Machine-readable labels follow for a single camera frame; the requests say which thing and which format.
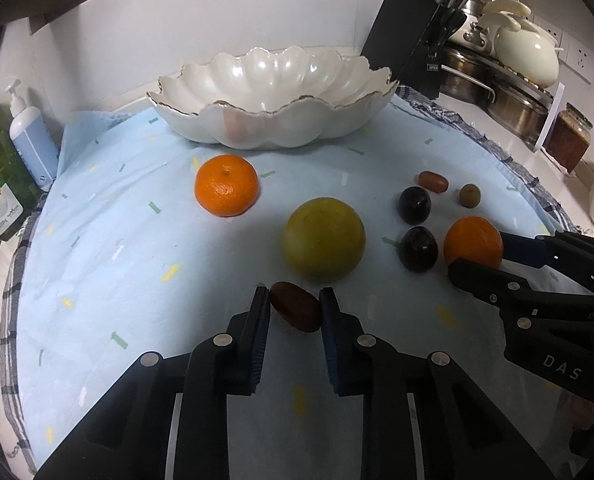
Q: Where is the large yellow-green citrus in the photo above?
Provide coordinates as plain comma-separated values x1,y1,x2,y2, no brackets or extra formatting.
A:
282,197,367,282

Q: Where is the white pump bottle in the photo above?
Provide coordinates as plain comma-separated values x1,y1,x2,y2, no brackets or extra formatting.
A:
4,78,60,192

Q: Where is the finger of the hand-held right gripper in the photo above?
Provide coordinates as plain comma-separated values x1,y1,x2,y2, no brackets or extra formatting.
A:
498,230,594,292
447,257,594,326

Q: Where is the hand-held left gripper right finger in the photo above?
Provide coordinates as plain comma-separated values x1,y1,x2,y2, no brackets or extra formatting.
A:
318,287,560,480

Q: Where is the person's right hand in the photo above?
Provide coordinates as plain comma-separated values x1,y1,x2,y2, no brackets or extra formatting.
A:
567,394,594,433

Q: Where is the white pot rack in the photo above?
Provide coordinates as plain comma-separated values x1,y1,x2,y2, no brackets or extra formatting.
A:
527,82,566,153

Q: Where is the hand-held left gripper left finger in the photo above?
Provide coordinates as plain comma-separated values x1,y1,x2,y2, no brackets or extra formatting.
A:
34,286,273,480

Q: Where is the orange mandarin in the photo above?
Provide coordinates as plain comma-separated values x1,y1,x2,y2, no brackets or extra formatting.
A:
443,216,504,271
194,155,260,218

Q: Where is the steel steamer pot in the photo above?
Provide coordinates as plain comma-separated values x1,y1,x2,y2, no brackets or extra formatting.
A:
487,77,550,146

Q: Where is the dark purple plum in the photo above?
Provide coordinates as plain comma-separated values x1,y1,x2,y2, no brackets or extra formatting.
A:
397,186,432,225
398,226,439,274

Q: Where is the large dark red date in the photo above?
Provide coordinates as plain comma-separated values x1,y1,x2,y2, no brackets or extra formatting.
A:
269,281,323,333

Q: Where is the white wall socket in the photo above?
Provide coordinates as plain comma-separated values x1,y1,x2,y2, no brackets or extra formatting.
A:
534,15,594,83

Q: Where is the small red date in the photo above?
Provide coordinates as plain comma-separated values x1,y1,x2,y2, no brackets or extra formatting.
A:
418,171,450,192

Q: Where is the small green fruit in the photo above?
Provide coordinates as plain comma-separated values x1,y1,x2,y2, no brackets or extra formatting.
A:
458,183,481,209

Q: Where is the black knife block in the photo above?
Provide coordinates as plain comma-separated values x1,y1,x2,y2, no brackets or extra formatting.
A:
359,0,468,101

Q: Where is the white ceramic pot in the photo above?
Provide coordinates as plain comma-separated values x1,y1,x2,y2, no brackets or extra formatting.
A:
477,0,565,88

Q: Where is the blue checkered cloth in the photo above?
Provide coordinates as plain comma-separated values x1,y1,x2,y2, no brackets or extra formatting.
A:
0,85,575,476

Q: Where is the steel cooking pot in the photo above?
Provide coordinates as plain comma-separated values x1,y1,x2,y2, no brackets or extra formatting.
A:
439,45,496,106

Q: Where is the white scalloped ceramic bowl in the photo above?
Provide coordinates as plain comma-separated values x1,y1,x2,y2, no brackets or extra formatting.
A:
146,45,400,151

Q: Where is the glass jar of sauce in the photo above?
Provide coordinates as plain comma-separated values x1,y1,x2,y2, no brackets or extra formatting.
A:
544,102,594,173

